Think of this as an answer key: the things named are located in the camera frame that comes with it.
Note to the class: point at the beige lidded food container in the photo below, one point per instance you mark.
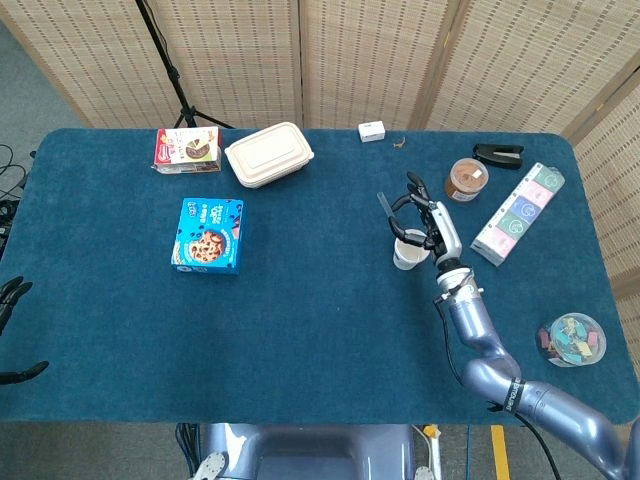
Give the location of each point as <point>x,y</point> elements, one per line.
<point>267,155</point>

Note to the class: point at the red white cake box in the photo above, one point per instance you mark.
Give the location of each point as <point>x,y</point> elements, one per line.
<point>187,150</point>

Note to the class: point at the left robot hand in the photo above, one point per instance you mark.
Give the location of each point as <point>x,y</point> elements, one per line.
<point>10,297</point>

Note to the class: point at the small white cardboard box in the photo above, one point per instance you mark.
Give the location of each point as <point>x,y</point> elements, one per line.
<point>371,132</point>

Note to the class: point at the clear jar of rubber bands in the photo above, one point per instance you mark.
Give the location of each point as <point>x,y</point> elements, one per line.
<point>466,179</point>

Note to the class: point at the blue table mat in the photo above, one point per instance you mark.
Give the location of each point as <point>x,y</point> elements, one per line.
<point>280,340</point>

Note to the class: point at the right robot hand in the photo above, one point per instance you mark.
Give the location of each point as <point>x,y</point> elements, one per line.
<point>442,225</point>

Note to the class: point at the blue cookie box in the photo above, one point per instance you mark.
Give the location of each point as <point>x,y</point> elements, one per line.
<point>207,237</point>

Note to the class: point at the woven folding screen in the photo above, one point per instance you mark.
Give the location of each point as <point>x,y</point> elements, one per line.
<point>370,55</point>

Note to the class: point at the blue-grey robot torso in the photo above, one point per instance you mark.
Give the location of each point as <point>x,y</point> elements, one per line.
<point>310,452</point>

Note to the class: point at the clear plastic drinking straw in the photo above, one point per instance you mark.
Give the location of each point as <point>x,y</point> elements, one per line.
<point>386,205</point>

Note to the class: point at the long pastel tissue pack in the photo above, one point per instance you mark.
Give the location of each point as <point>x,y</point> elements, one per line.
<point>517,212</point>

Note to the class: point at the clear jar of binder clips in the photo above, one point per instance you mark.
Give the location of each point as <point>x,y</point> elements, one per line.
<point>572,340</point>

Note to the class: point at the black tripod stand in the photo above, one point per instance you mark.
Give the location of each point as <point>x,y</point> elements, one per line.
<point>172,70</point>

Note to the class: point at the white floral paper cup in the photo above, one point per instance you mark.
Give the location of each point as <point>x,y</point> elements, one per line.
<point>407,257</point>

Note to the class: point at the black stapler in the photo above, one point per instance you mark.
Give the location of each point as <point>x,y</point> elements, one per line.
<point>500,155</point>

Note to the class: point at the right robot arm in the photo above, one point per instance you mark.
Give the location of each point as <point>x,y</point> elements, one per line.
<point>480,340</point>

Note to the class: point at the loose tan rubber band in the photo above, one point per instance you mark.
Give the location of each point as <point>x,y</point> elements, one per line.
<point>399,144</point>

